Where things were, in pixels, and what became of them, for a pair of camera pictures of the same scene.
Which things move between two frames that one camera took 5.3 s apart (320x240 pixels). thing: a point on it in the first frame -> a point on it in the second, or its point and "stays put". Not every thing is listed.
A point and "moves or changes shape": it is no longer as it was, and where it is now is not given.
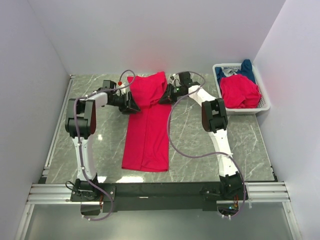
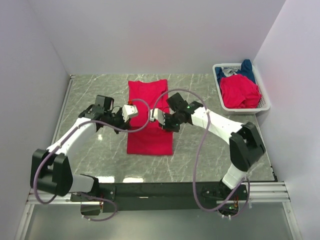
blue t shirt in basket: (246, 70) stays put
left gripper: (129, 107) -> (123, 125)
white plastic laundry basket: (264, 104) stays put
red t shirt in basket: (239, 92) stays put
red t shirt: (146, 133) moves or changes shape
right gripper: (167, 98) -> (166, 126)
